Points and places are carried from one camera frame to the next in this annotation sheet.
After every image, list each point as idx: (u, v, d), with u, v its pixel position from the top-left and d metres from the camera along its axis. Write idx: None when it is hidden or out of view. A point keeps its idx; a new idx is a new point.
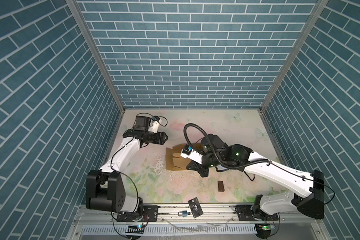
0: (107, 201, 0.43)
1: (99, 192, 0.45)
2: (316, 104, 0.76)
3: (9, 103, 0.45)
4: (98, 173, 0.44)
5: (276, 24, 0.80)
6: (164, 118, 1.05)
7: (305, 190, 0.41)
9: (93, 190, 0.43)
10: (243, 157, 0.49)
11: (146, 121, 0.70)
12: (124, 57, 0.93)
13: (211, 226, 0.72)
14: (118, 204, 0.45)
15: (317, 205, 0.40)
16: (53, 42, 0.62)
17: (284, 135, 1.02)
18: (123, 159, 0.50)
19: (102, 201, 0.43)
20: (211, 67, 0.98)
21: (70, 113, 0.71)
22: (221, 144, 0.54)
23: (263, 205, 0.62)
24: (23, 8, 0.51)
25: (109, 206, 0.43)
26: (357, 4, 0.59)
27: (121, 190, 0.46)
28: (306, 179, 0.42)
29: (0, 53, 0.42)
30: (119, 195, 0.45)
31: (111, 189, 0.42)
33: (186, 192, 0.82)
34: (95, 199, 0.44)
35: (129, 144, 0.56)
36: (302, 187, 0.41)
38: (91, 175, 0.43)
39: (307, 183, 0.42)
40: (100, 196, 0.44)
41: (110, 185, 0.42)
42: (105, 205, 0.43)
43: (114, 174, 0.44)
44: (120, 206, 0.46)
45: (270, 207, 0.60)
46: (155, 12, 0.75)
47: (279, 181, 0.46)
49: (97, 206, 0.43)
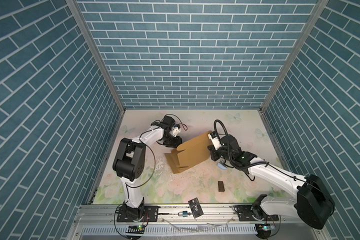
0: (128, 167, 0.51)
1: (126, 157, 0.54)
2: (316, 104, 0.76)
3: (9, 103, 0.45)
4: (129, 140, 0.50)
5: (276, 24, 0.80)
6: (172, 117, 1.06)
7: (293, 188, 0.44)
9: (121, 153, 0.52)
10: (248, 160, 0.59)
11: (171, 120, 0.83)
12: (124, 57, 0.93)
13: (211, 226, 0.72)
14: (138, 172, 0.53)
15: (305, 203, 0.41)
16: (52, 42, 0.62)
17: (284, 135, 1.02)
18: (149, 139, 0.60)
19: (124, 166, 0.52)
20: (211, 67, 0.98)
21: (70, 113, 0.71)
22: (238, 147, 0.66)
23: (263, 206, 0.63)
24: (23, 8, 0.51)
25: (129, 172, 0.51)
26: (357, 4, 0.59)
27: (143, 161, 0.55)
28: (296, 178, 0.46)
29: (0, 53, 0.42)
30: (140, 163, 0.53)
31: (136, 156, 0.51)
33: (186, 192, 0.82)
34: (120, 162, 0.52)
35: (156, 129, 0.67)
36: (291, 184, 0.45)
38: (123, 140, 0.53)
39: (297, 182, 0.45)
40: (125, 160, 0.53)
41: (136, 153, 0.51)
42: (126, 171, 0.51)
43: (141, 143, 0.53)
44: (138, 175, 0.54)
45: (270, 208, 0.60)
46: (155, 12, 0.75)
47: (273, 181, 0.51)
49: (120, 170, 0.52)
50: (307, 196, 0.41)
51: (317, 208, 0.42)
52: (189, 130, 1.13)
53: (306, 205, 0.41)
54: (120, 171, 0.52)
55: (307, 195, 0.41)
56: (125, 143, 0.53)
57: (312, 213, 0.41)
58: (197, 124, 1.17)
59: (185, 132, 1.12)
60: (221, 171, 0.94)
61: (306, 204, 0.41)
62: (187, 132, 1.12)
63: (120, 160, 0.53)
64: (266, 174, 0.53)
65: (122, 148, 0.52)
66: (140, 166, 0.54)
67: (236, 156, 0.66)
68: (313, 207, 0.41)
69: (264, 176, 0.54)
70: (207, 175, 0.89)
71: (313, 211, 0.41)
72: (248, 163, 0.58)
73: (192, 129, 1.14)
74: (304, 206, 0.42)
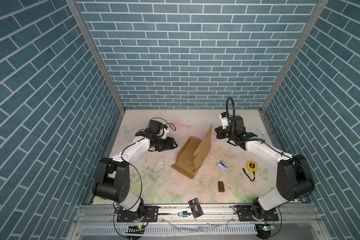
0: (110, 191, 0.45)
1: (107, 180, 0.47)
2: (316, 104, 0.76)
3: (9, 102, 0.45)
4: (108, 160, 0.47)
5: (276, 24, 0.80)
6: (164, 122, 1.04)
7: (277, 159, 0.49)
9: (101, 175, 0.46)
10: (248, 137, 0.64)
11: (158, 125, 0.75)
12: (125, 57, 0.93)
13: (211, 226, 0.72)
14: (122, 194, 0.47)
15: (284, 174, 0.45)
16: (53, 42, 0.62)
17: (284, 135, 1.02)
18: (133, 155, 0.53)
19: (106, 190, 0.45)
20: (211, 67, 0.98)
21: (70, 113, 0.71)
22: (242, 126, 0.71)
23: (259, 201, 0.65)
24: (23, 8, 0.51)
25: (112, 196, 0.45)
26: (357, 4, 0.59)
27: (127, 181, 0.48)
28: (283, 154, 0.50)
29: (0, 53, 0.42)
30: (123, 185, 0.46)
31: (119, 178, 0.45)
33: (186, 192, 0.82)
34: (101, 186, 0.46)
35: (140, 142, 0.60)
36: (276, 157, 0.50)
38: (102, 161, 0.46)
39: (282, 156, 0.49)
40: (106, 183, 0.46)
41: (118, 174, 0.45)
42: (108, 194, 0.45)
43: (123, 162, 0.47)
44: (122, 198, 0.47)
45: (266, 202, 0.61)
46: (155, 12, 0.75)
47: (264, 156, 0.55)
49: (101, 194, 0.45)
50: (286, 168, 0.46)
51: (293, 180, 0.46)
52: (189, 130, 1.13)
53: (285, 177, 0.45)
54: (102, 195, 0.45)
55: (287, 167, 0.46)
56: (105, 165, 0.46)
57: (289, 184, 0.45)
58: (197, 124, 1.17)
59: (185, 133, 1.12)
60: (221, 171, 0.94)
61: (284, 175, 0.45)
62: (187, 132, 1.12)
63: (100, 184, 0.45)
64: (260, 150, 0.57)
65: (102, 171, 0.46)
66: (124, 186, 0.47)
67: (239, 133, 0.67)
68: (289, 177, 0.46)
69: (257, 152, 0.59)
70: (207, 175, 0.89)
71: (288, 182, 0.45)
72: (247, 138, 0.64)
73: (192, 129, 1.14)
74: (283, 177, 0.45)
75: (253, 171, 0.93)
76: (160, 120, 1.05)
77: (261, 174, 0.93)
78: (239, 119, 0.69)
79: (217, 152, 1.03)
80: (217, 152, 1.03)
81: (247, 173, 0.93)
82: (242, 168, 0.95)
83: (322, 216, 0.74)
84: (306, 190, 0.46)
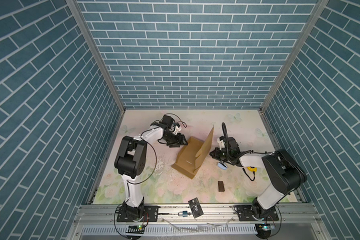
0: (129, 165, 0.52)
1: (127, 156, 0.55)
2: (316, 104, 0.76)
3: (9, 103, 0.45)
4: (130, 138, 0.55)
5: (276, 24, 0.80)
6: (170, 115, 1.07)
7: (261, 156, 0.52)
9: (122, 150, 0.54)
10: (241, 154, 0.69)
11: (171, 119, 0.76)
12: (125, 57, 0.93)
13: (211, 226, 0.72)
14: (139, 169, 0.54)
15: (269, 167, 0.50)
16: (53, 42, 0.62)
17: (284, 135, 1.02)
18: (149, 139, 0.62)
19: (126, 163, 0.53)
20: (211, 67, 0.98)
21: (71, 113, 0.72)
22: (236, 146, 0.78)
23: (259, 201, 0.65)
24: (23, 8, 0.51)
25: (131, 170, 0.52)
26: (357, 4, 0.59)
27: (144, 158, 0.56)
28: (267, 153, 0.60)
29: (0, 53, 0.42)
30: (141, 161, 0.55)
31: (138, 153, 0.53)
33: (186, 192, 0.82)
34: (121, 160, 0.53)
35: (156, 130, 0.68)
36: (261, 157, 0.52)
38: (124, 138, 0.55)
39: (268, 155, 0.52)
40: (126, 158, 0.54)
41: (138, 150, 0.53)
42: (127, 168, 0.52)
43: (142, 141, 0.55)
44: (139, 173, 0.55)
45: (265, 200, 0.61)
46: (155, 11, 0.75)
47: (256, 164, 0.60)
49: (121, 168, 0.53)
50: (271, 161, 0.51)
51: (279, 171, 0.49)
52: (189, 130, 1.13)
53: (272, 169, 0.49)
54: (121, 168, 0.53)
55: (271, 160, 0.51)
56: (127, 141, 0.54)
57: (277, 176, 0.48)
58: (197, 124, 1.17)
59: (185, 133, 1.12)
60: (221, 171, 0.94)
61: (270, 168, 0.49)
62: (187, 132, 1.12)
63: (122, 158, 0.54)
64: (248, 158, 0.64)
65: (123, 146, 0.54)
66: (141, 163, 0.55)
67: (234, 152, 0.78)
68: (274, 168, 0.49)
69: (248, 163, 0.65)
70: (207, 175, 0.89)
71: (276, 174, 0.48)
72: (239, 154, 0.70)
73: (192, 129, 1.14)
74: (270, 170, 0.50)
75: (252, 171, 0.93)
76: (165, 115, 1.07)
77: (261, 174, 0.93)
78: (233, 140, 0.77)
79: None
80: None
81: (247, 173, 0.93)
82: (242, 168, 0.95)
83: (322, 216, 0.74)
84: (294, 182, 0.48)
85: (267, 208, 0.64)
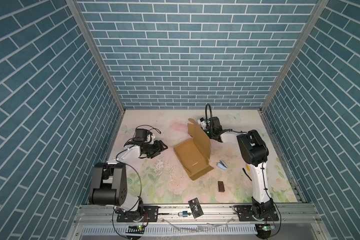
0: (109, 195, 0.44)
1: (103, 185, 0.46)
2: (316, 104, 0.76)
3: (9, 103, 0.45)
4: (104, 164, 0.47)
5: (276, 24, 0.80)
6: (169, 116, 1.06)
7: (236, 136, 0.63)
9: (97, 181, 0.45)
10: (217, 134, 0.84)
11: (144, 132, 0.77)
12: (125, 57, 0.93)
13: (211, 226, 0.72)
14: (121, 197, 0.46)
15: (241, 144, 0.61)
16: (53, 42, 0.62)
17: (284, 135, 1.02)
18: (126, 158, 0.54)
19: (104, 194, 0.44)
20: (211, 67, 0.98)
21: (71, 113, 0.72)
22: (219, 124, 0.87)
23: (256, 198, 0.66)
24: (23, 8, 0.51)
25: (112, 199, 0.44)
26: (357, 4, 0.59)
27: (124, 182, 0.48)
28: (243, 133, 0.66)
29: (1, 53, 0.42)
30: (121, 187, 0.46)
31: (117, 180, 0.45)
33: (186, 192, 0.82)
34: (98, 192, 0.45)
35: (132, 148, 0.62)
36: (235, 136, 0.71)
38: (97, 166, 0.46)
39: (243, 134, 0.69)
40: (103, 188, 0.45)
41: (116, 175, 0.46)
42: (108, 198, 0.44)
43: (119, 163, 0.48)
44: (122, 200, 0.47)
45: (257, 191, 0.65)
46: (155, 12, 0.75)
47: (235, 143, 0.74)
49: (99, 200, 0.44)
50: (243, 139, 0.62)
51: (248, 146, 0.61)
52: None
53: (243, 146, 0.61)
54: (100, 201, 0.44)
55: (242, 137, 0.62)
56: (100, 169, 0.46)
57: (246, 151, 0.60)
58: None
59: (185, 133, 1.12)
60: (221, 171, 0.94)
61: (242, 144, 0.61)
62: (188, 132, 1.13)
63: (98, 190, 0.45)
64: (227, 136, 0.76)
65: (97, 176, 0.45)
66: (122, 188, 0.47)
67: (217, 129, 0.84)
68: (244, 143, 0.61)
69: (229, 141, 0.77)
70: (207, 175, 0.89)
71: (246, 149, 0.60)
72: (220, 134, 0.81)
73: None
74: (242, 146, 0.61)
75: None
76: (164, 115, 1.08)
77: None
78: (216, 119, 0.87)
79: (218, 152, 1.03)
80: (217, 152, 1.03)
81: (247, 173, 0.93)
82: (242, 168, 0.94)
83: (322, 216, 0.74)
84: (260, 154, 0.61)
85: (262, 200, 0.65)
